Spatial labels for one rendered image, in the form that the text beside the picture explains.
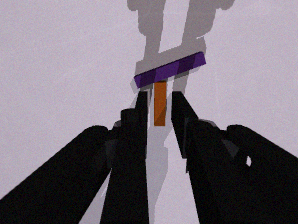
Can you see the purple rod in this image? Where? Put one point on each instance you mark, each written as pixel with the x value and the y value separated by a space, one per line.
pixel 170 69

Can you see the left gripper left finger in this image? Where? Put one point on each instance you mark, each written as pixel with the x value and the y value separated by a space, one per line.
pixel 61 190

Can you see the orange rod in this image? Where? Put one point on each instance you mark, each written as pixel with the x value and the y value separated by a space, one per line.
pixel 159 103

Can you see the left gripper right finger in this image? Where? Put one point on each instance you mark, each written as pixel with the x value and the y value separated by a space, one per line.
pixel 221 192

